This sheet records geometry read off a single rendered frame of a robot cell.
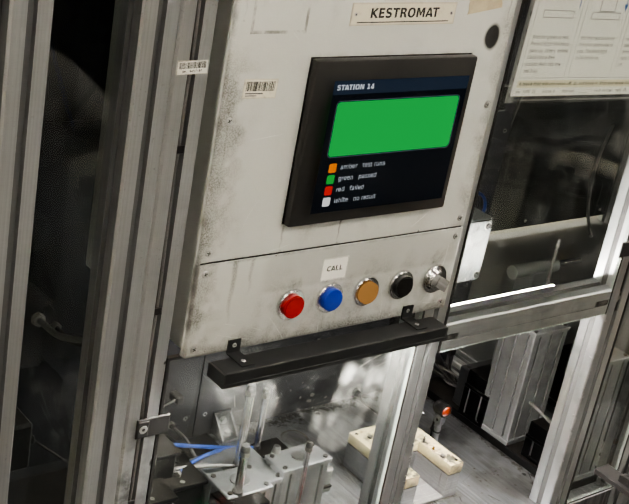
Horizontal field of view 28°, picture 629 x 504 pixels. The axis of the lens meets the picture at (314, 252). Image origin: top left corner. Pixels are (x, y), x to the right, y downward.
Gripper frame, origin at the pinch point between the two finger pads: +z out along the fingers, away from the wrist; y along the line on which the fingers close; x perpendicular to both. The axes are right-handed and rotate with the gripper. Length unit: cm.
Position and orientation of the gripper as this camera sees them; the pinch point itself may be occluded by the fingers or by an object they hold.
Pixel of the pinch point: (606, 503)
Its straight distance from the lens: 187.0
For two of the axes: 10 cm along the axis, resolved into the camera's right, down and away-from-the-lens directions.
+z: -6.0, -4.1, 6.8
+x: -7.8, 1.1, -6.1
